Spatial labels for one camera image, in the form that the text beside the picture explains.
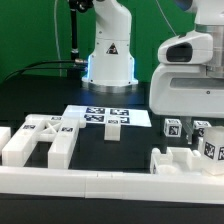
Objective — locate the white tagged cube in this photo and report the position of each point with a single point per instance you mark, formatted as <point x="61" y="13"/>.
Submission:
<point x="199" y="126"/>
<point x="172" y="127"/>

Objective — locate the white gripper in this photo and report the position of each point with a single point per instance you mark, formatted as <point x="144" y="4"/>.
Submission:
<point x="186" y="90"/>

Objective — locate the white tagged cube right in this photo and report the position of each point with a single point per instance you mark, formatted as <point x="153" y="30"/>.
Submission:
<point x="199" y="126"/>

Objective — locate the white chair seat part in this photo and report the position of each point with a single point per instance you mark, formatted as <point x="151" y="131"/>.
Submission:
<point x="175" y="161"/>

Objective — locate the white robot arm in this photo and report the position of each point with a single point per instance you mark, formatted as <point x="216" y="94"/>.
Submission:
<point x="111" y="66"/>

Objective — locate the black camera stand pole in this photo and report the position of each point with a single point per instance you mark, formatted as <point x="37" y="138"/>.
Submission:
<point x="76" y="6"/>

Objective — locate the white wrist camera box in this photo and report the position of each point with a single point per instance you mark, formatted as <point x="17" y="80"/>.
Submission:
<point x="190" y="48"/>

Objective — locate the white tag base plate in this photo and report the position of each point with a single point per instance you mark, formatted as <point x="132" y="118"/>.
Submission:
<point x="99" y="115"/>

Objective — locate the white tagged cube left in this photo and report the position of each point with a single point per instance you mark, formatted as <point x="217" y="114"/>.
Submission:
<point x="172" y="127"/>

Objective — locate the white chair back frame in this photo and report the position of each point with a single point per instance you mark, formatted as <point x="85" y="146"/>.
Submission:
<point x="59" y="131"/>

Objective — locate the white U-shaped fence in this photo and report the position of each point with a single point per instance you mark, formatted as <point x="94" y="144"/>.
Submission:
<point x="200" y="187"/>

